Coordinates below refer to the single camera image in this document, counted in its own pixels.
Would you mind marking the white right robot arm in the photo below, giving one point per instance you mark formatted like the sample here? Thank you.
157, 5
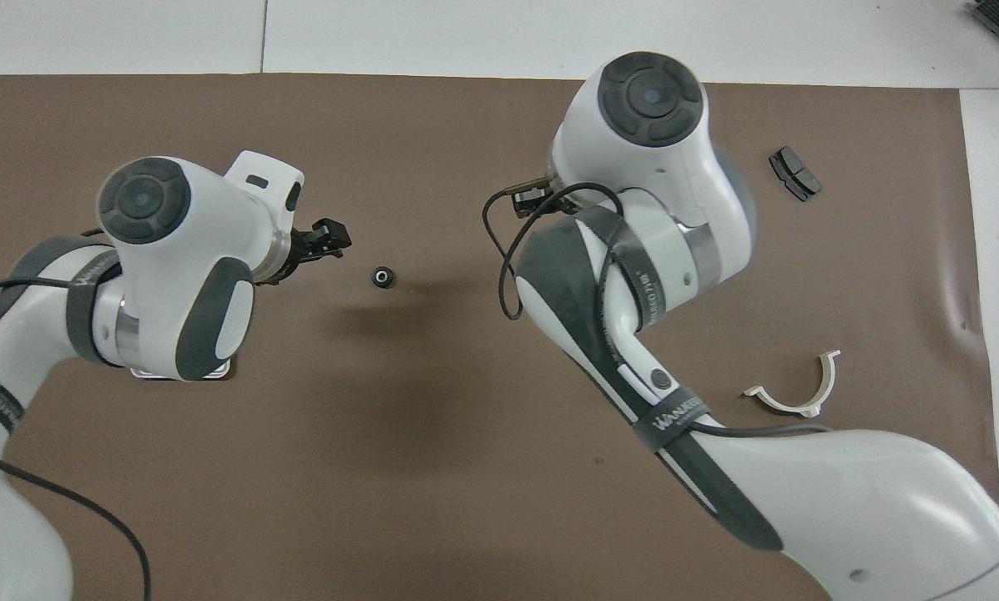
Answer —
674, 167

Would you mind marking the silver metal tray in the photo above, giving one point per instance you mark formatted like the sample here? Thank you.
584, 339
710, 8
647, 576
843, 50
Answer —
222, 372

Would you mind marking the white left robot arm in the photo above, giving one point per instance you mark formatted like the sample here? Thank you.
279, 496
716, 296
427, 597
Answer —
182, 242

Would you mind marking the brown table mat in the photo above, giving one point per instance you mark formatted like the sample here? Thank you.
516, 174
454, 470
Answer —
432, 467

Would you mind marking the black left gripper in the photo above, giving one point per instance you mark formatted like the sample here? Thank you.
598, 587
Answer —
299, 255

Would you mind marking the short grooved grey brake pad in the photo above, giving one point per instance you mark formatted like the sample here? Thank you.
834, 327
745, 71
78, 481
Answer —
796, 174

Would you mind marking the black bearing gear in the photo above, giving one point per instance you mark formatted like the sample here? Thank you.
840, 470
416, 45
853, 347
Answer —
382, 277

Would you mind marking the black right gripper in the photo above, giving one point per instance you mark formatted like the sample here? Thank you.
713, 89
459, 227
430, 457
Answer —
532, 200

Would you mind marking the white curved plastic bracket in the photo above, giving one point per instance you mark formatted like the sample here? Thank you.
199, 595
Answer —
827, 380

